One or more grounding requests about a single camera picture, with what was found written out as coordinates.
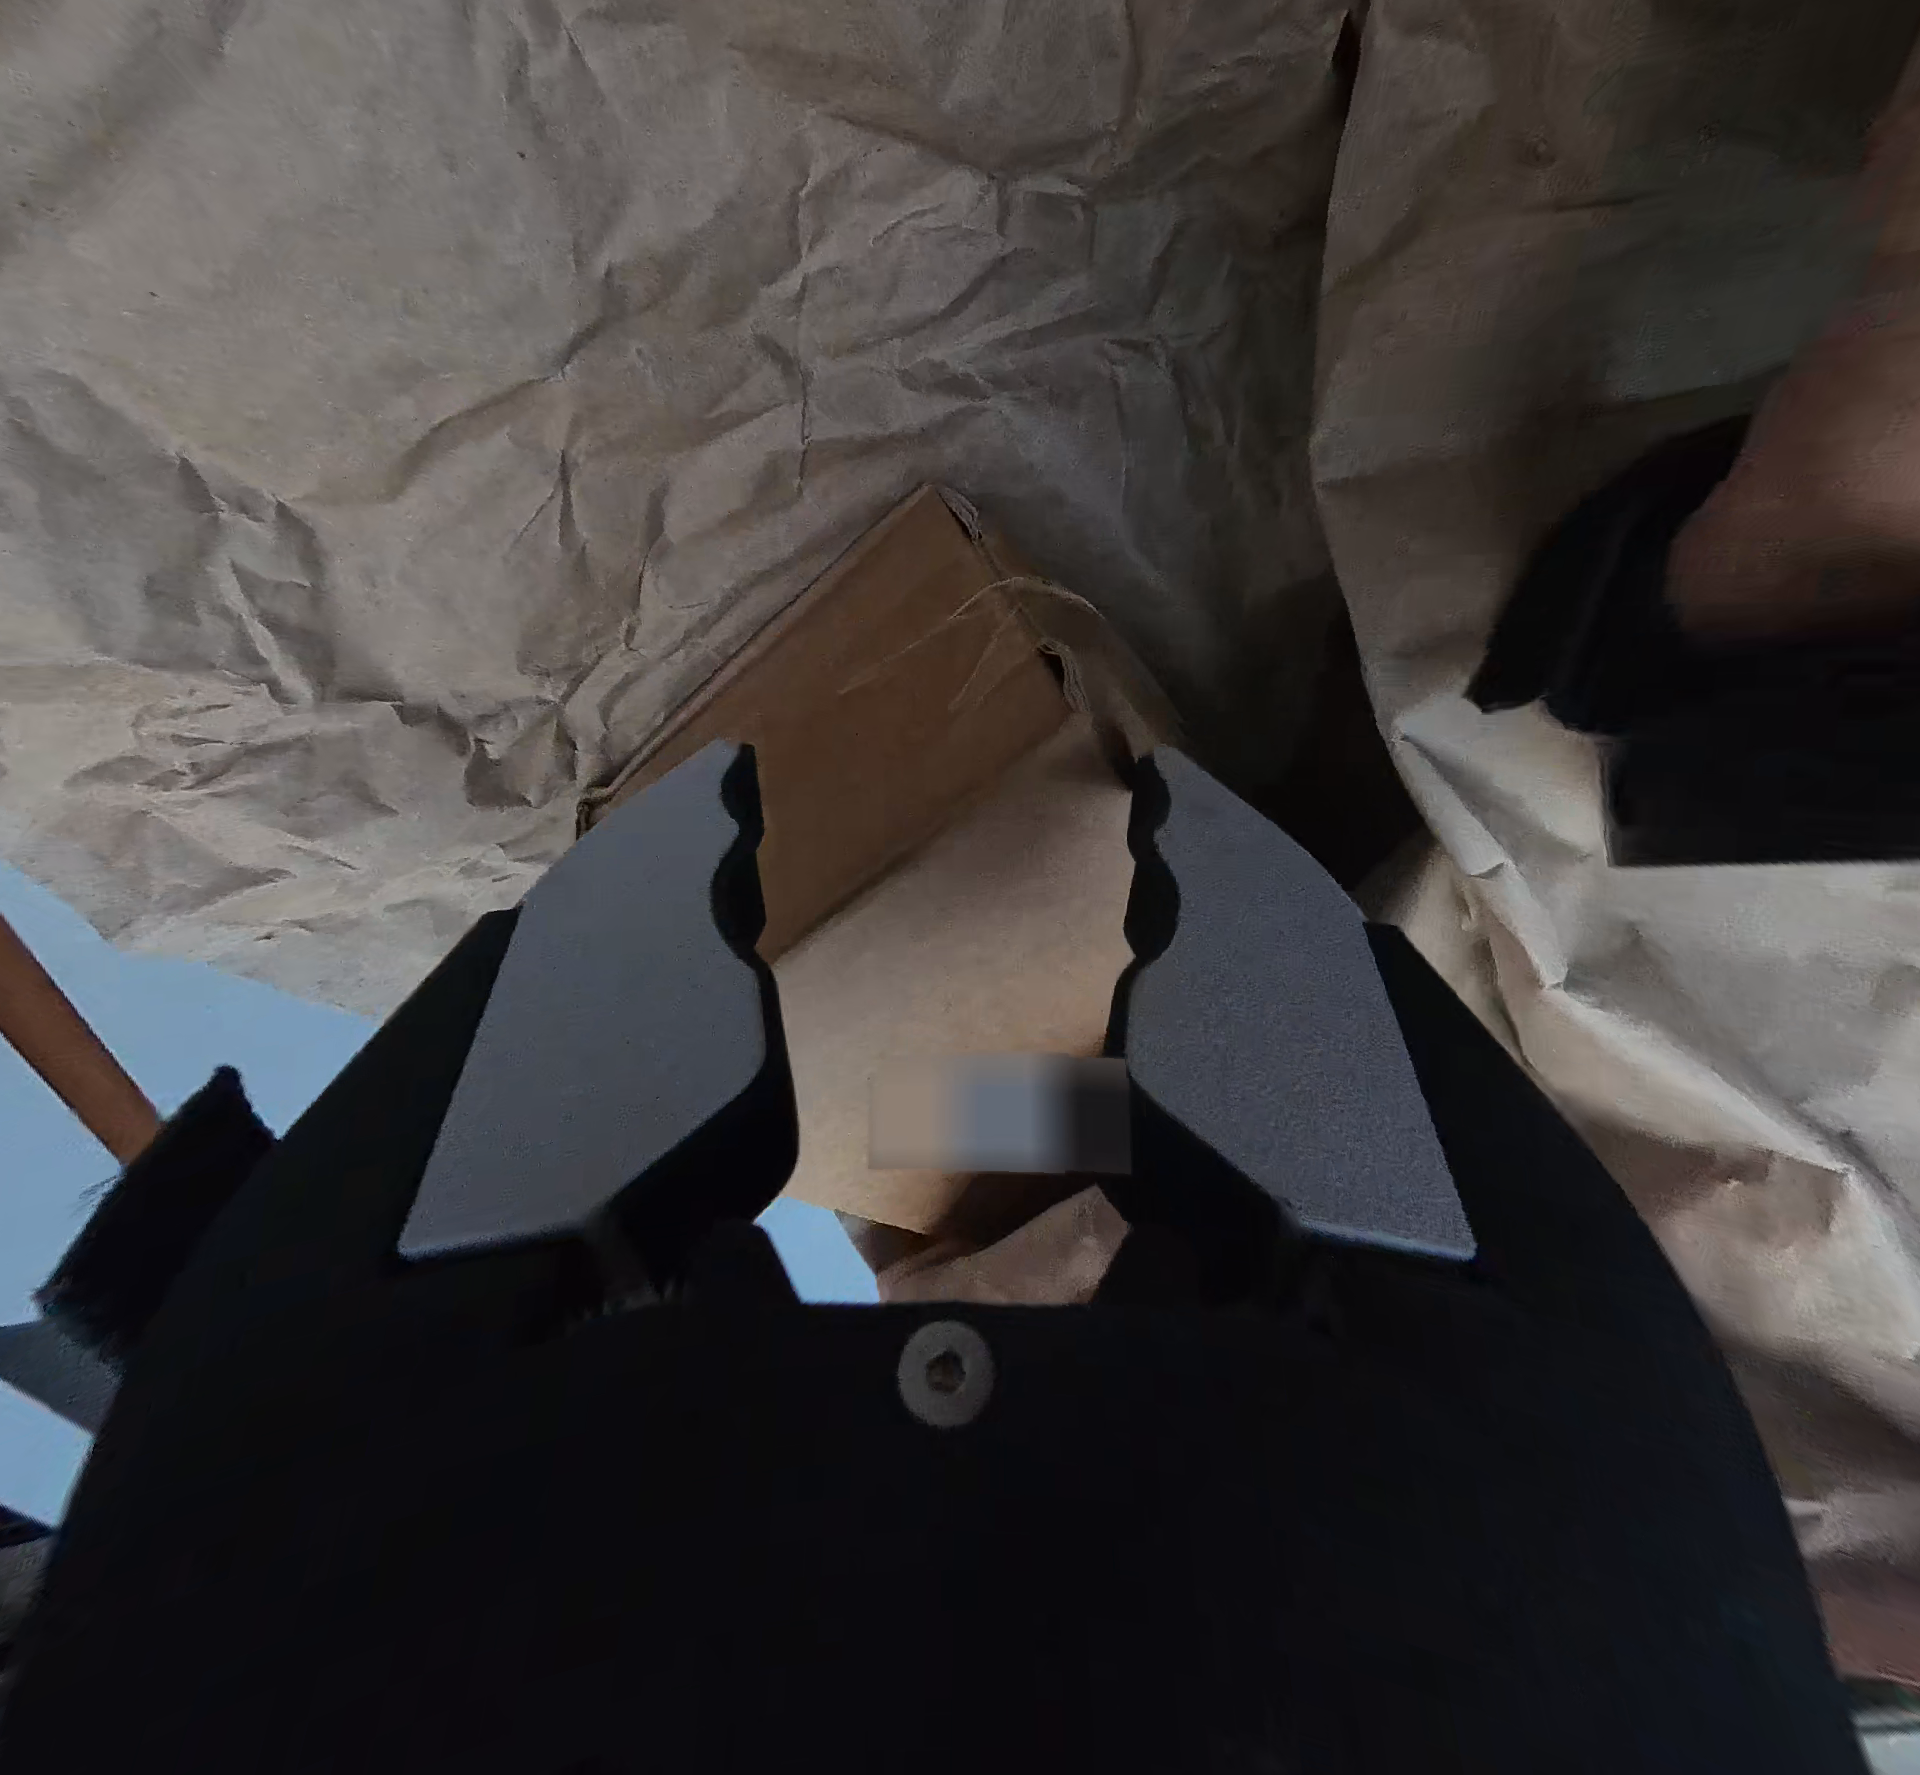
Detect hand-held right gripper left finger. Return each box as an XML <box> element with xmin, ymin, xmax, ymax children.
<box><xmin>395</xmin><ymin>736</ymin><xmax>799</xmax><ymax>1263</ymax></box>

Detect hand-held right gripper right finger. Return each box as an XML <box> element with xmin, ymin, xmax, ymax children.
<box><xmin>1106</xmin><ymin>746</ymin><xmax>1483</xmax><ymax>1265</ymax></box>

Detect brown cardboard box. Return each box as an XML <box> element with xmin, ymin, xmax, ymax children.
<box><xmin>576</xmin><ymin>484</ymin><xmax>1189</xmax><ymax>1244</ymax></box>

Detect brown packing paper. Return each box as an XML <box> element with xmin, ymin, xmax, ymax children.
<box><xmin>0</xmin><ymin>0</ymin><xmax>1920</xmax><ymax>1710</ymax></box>

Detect grey desk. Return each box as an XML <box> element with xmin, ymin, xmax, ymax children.
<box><xmin>0</xmin><ymin>857</ymin><xmax>879</xmax><ymax>1522</ymax></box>

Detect person's left hand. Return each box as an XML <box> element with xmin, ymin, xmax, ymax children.
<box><xmin>1663</xmin><ymin>283</ymin><xmax>1920</xmax><ymax>645</ymax></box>

